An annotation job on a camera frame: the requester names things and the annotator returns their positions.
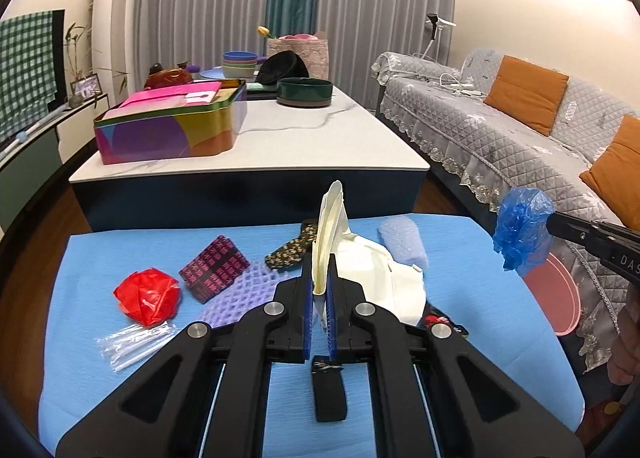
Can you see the grey quilted sofa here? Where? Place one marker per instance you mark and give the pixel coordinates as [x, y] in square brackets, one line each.
[500, 138]

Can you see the green television cabinet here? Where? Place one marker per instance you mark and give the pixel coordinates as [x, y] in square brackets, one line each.
[30, 173]

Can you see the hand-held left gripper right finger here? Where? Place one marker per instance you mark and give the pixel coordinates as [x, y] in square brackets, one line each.
[331, 318]

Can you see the purple foam net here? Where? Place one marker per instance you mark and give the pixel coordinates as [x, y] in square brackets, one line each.
[250, 293]

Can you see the white top coffee table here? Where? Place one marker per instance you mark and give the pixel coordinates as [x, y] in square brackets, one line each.
[310, 138]

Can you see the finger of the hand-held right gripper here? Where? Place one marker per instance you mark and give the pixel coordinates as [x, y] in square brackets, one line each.
[570, 227]

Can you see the yellow flower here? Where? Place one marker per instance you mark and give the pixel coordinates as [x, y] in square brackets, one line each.
[262, 31]

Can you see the maroon patterned wrapper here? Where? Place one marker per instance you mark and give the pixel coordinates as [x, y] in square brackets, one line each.
[212, 268]

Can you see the pink basin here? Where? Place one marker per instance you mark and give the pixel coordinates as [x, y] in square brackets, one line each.
[555, 298]

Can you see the stack of coloured bowls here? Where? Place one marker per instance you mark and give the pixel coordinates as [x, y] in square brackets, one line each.
[240, 66]

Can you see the black and red small item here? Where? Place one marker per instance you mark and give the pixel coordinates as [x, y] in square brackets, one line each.
[440, 322]

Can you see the person's right hand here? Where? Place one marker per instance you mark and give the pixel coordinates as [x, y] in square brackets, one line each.
[625, 343]

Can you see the colourful tin box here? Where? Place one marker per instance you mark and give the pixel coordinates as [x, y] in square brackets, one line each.
[165, 136]

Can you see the orange cushion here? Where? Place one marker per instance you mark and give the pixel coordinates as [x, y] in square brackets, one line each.
[620, 173]
[525, 93]

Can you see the black television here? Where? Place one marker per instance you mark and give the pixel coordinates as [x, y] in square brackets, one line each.
[60, 63]

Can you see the pink flat box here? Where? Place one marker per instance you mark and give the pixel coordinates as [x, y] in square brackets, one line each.
[170, 93]

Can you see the clear plastic straw packet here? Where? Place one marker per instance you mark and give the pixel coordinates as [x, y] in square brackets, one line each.
[130, 345]

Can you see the dark green round container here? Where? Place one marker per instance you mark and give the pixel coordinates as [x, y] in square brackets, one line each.
[305, 91]

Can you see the brown teapot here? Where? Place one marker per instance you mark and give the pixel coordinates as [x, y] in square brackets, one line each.
[167, 76]

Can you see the blue table cloth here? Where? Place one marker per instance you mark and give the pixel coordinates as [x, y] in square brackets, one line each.
[125, 248]

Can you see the white standing air conditioner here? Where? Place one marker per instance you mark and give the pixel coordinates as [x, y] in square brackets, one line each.
[117, 13]

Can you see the green checked cloth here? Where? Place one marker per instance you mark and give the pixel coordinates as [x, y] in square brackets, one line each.
[25, 73]

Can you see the grey curtain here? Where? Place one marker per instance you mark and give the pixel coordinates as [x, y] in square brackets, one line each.
[200, 3]
[385, 3]

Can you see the white floor lamp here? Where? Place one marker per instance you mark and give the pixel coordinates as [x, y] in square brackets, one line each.
[436, 26]

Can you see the light blue fuzzy cloth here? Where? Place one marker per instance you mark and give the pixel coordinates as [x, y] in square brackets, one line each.
[402, 240]

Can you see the blue plastic bag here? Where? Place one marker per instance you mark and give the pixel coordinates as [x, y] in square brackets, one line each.
[522, 228]

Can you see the bamboo plant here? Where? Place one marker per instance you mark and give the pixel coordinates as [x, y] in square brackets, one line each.
[75, 58]

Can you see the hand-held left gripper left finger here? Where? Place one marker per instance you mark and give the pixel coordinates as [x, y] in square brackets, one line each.
[306, 318]

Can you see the small photo frame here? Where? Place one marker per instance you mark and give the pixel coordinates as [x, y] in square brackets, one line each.
[86, 87]

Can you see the black hat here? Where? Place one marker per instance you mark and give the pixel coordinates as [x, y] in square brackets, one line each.
[282, 68]

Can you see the red plastic bag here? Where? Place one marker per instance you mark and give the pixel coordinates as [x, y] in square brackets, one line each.
[145, 295]

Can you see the dark floral cloth piece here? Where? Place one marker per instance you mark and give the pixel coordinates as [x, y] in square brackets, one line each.
[290, 250]

